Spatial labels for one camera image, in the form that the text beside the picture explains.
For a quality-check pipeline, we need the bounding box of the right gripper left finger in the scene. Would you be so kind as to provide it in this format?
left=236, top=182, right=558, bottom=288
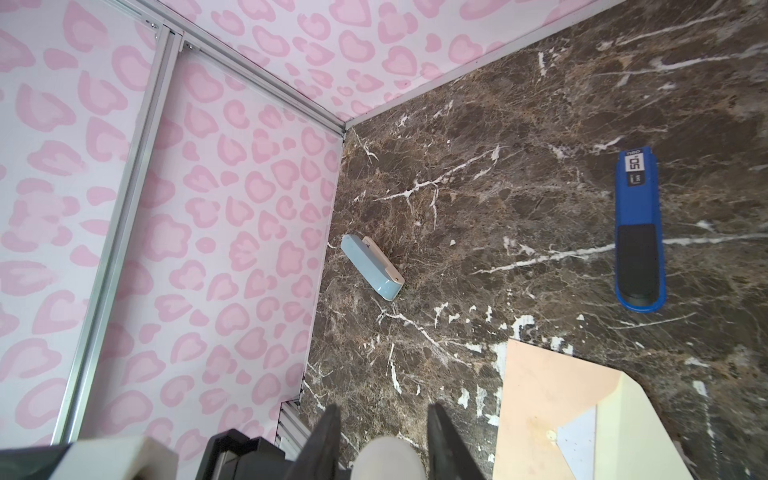
left=285, top=404, right=341, bottom=480

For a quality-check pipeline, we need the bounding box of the white glue stick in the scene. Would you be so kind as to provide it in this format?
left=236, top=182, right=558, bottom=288
left=350, top=436, right=427, bottom=480

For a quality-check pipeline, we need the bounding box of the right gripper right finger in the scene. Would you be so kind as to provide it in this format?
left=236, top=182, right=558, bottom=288
left=427, top=403, right=484, bottom=480

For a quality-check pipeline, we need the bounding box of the light blue box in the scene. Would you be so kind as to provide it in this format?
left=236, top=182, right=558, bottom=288
left=341, top=234, right=405, bottom=301

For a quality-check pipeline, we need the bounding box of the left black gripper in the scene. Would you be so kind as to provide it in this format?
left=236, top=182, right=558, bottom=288
left=195, top=429, right=312, bottom=480

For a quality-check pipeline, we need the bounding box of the beige envelope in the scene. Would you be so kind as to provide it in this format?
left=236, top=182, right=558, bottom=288
left=493, top=340, right=692, bottom=479

